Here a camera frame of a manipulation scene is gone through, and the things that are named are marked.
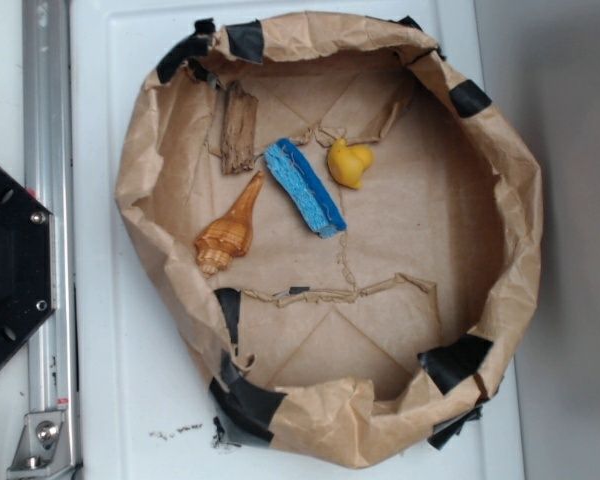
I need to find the orange conch seashell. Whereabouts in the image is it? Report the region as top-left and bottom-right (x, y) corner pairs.
(194, 172), (265, 276)

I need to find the brown paper bag basin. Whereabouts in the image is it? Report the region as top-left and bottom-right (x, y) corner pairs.
(115, 12), (542, 468)

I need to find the blue sponge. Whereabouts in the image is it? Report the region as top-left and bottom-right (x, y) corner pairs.
(264, 138), (347, 238)

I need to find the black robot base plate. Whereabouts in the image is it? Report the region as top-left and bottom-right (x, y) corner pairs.
(0, 167), (54, 370)

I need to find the aluminium extrusion rail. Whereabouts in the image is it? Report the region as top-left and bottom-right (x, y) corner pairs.
(22, 1), (83, 479)

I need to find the brown wood bark piece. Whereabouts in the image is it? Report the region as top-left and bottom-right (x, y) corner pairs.
(221, 81), (258, 175)

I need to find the yellow rubber duck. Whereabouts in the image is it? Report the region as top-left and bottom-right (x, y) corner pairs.
(327, 138), (374, 189)

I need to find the metal corner bracket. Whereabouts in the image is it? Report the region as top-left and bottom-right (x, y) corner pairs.
(6, 411), (70, 479)

